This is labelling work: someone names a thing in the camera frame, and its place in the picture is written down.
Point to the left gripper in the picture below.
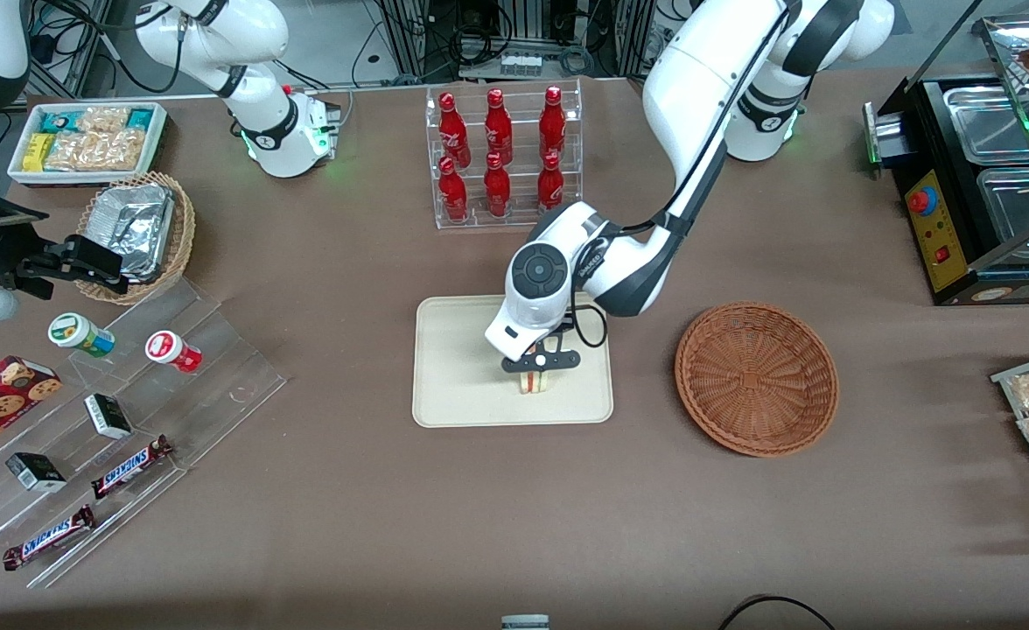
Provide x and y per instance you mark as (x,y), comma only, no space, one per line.
(567,325)

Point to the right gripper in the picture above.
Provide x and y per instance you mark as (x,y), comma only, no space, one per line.
(0,248)

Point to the triangular sandwich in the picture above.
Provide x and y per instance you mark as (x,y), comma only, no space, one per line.
(534,383)

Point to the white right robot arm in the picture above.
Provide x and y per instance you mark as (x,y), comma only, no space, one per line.
(252,87)

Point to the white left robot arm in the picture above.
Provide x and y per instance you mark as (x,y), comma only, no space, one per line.
(707,70)

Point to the cream plastic serving tray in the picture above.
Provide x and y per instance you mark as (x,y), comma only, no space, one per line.
(462,385)

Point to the small tan wicker basket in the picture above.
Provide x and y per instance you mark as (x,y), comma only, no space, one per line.
(184,236)

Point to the large brown wicker basket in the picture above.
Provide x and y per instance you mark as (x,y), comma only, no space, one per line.
(755,381)

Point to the green lidded snack cup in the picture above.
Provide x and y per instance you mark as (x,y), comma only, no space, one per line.
(73,331)

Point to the silver foil package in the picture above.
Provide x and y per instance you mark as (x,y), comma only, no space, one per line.
(129,227)

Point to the yellow snack packet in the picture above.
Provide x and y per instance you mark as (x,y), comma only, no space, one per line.
(38,153)

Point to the large clear cracker bag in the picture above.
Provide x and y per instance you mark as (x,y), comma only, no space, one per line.
(99,150)

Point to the red lidded snack cup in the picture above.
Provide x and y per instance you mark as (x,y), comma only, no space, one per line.
(169,348)

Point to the clear acrylic bottle rack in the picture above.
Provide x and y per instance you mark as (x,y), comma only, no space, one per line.
(519,219)

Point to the teal snack packet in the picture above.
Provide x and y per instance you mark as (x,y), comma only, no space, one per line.
(59,121)
(140,118)

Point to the small clear cracker bag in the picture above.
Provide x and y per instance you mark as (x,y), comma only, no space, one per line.
(103,120)

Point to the small black carton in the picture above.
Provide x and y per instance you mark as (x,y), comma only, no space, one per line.
(108,416)
(35,471)

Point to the white rectangular snack bin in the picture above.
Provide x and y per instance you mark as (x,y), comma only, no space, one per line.
(160,140)

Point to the red cola bottle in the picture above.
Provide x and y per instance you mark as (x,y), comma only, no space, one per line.
(497,192)
(452,197)
(498,127)
(550,188)
(453,131)
(552,122)

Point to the clear acrylic stepped shelf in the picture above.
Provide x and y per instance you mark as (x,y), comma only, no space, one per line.
(217,385)

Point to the Snickers chocolate bar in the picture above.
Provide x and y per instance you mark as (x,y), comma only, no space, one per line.
(129,466)
(49,537)

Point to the grey white box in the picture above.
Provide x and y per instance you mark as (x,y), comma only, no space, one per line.
(525,623)

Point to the white power strip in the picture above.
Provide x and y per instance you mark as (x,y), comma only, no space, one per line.
(521,64)

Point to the black food warmer machine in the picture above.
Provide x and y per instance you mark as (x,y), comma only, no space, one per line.
(952,262)

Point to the stainless steel pan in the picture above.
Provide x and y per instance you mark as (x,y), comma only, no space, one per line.
(987,122)
(1018,206)

